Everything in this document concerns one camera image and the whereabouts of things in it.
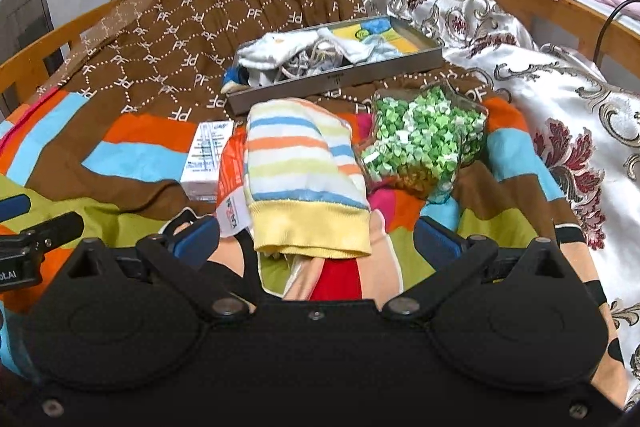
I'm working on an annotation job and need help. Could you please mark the striped knit garment yellow cuff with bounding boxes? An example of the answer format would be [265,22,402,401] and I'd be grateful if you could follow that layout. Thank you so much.
[244,98,372,259]

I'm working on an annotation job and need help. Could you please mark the white textured baby cloth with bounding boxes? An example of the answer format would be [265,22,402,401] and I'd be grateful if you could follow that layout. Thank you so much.
[236,27,352,70]

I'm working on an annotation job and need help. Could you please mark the light blue printed cloth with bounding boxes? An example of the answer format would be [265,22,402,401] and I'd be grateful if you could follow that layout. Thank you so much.
[343,35,405,65]

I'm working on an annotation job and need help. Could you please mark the grey drawstring pouch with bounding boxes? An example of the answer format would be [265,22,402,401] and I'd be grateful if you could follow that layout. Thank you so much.
[279,39,344,79]

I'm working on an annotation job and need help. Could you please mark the orange plastic package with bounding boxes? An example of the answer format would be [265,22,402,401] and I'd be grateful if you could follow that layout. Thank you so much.
[216,126,252,239]

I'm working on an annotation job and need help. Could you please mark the white medicine box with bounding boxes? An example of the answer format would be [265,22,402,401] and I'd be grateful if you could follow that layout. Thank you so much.
[180,120,234,202]

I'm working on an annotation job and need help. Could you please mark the colourful striped brown quilt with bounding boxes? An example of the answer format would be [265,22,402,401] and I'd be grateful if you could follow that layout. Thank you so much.
[0,0,632,408]

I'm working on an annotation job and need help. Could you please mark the grey tray with drawing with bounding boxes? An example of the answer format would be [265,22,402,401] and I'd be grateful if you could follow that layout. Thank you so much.
[221,15,444,116]

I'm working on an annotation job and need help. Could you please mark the white floral satin quilt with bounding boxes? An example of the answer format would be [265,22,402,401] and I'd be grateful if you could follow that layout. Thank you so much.
[363,0,639,409]

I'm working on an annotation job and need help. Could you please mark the grey wall cabinet door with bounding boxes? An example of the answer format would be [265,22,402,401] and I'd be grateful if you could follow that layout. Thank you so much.
[0,0,56,118]

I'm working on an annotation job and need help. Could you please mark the wooden bed frame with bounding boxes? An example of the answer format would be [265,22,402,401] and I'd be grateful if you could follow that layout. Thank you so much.
[1,0,639,103]

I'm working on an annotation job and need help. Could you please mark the black cable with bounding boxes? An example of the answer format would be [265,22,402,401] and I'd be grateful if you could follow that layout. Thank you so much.
[592,0,640,68]

